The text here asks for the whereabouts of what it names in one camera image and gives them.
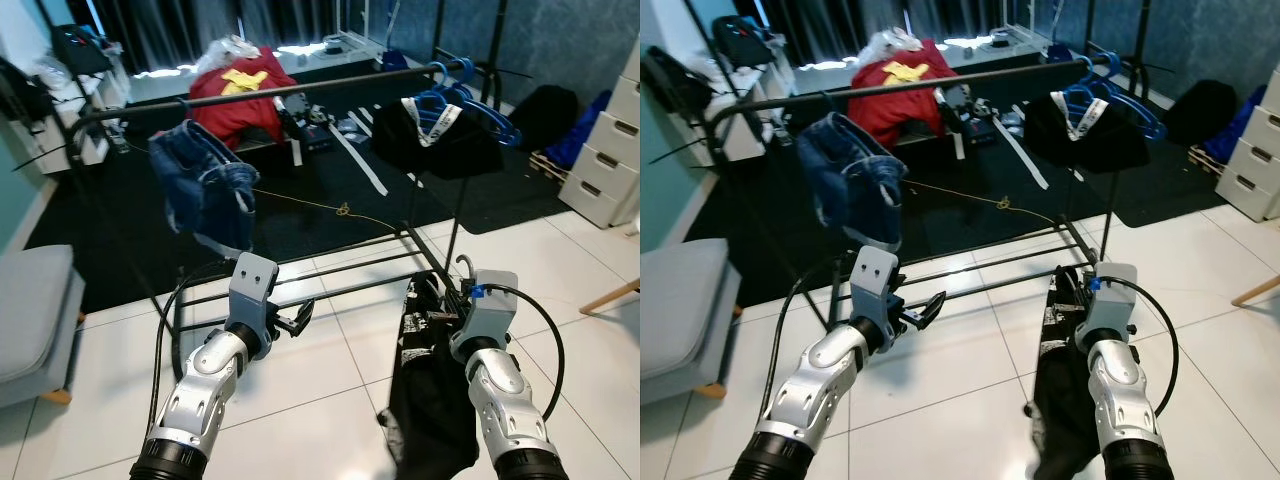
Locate crumpled white plastic bag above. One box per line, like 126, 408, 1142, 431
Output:
195, 35, 261, 71
855, 28, 926, 66

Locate wooden pallet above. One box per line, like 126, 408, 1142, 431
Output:
1187, 145, 1227, 180
528, 150, 571, 187

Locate black fabric bag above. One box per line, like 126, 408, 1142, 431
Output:
712, 15, 771, 66
50, 25, 111, 76

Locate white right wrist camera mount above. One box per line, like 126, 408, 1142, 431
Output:
455, 270, 521, 351
1075, 262, 1138, 351

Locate light wooden leg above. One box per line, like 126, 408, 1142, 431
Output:
1232, 275, 1280, 307
580, 280, 640, 314

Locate grey upholstered ottoman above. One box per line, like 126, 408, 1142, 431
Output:
0, 245, 86, 406
640, 238, 743, 404

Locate dark curtain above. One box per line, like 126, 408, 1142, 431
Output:
750, 0, 1011, 71
90, 0, 351, 76

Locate black electronic box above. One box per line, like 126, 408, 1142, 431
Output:
940, 85, 998, 141
280, 95, 338, 151

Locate blue fabric bundle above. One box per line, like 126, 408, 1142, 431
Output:
1205, 85, 1266, 166
545, 90, 613, 171

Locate yellow cord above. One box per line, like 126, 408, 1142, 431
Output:
905, 180, 1061, 227
250, 185, 401, 233

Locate long white flat slat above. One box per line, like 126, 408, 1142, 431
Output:
325, 120, 389, 198
990, 115, 1049, 191

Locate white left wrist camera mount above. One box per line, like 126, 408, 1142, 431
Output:
850, 245, 899, 326
228, 253, 279, 331

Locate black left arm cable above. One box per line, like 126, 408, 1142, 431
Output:
765, 255, 861, 421
148, 260, 236, 431

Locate white soft bundle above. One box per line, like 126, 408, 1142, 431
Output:
35, 55, 83, 101

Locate blue denim shorts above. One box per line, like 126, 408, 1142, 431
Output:
798, 112, 906, 251
148, 120, 259, 256

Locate blue dustpan with long handle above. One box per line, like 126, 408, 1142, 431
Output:
380, 0, 411, 73
1045, 0, 1076, 65

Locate black backpack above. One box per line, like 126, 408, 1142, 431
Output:
0, 55, 56, 126
642, 45, 706, 116

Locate white shelf unit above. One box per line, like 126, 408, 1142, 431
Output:
700, 60, 791, 166
40, 70, 131, 166

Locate black soft bag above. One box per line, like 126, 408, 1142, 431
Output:
505, 85, 581, 151
1165, 80, 1241, 146

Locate red cloth with yellow print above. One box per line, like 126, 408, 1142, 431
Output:
848, 40, 959, 149
188, 45, 299, 149

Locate black metal clothes rack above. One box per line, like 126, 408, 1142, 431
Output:
35, 0, 521, 356
700, 0, 1171, 341

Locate black shirt with white print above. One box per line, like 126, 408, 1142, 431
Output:
378, 270, 483, 480
1030, 265, 1106, 480

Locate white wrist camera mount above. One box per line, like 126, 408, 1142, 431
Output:
228, 253, 279, 331
1075, 262, 1138, 351
850, 245, 899, 326
455, 270, 521, 351

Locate white drawer cabinet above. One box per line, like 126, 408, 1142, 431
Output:
558, 45, 640, 229
1215, 70, 1280, 221

